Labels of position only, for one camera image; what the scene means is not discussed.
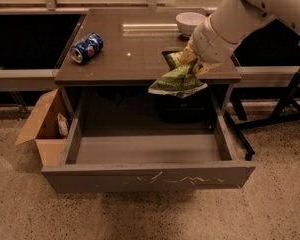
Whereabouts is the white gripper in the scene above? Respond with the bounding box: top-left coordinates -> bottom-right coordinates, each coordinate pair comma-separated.
173,17 -> 240,77

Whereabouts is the green jalapeno chip bag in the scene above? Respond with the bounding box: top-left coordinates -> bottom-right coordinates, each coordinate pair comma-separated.
148,50 -> 207,99

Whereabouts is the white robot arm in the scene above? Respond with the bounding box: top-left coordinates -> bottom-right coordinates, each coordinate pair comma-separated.
178,0 -> 300,75

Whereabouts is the grey cabinet with counter top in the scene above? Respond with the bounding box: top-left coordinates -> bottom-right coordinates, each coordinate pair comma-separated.
55,8 -> 239,135

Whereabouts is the open grey top drawer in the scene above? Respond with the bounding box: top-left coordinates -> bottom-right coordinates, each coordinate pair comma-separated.
41,87 -> 257,194

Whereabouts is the small snack bag in box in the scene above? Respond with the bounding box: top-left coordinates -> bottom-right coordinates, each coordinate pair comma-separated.
57,114 -> 69,138

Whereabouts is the white ceramic bowl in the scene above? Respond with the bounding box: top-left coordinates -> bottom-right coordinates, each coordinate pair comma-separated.
176,12 -> 206,37

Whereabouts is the black stand with legs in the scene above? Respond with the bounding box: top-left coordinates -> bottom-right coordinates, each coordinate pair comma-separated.
224,67 -> 300,161

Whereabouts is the crushed blue soda can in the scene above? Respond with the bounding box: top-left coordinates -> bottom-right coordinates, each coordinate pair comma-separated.
70,33 -> 103,64

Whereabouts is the open cardboard box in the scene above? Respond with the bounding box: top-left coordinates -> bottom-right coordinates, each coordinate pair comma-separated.
15,89 -> 71,166

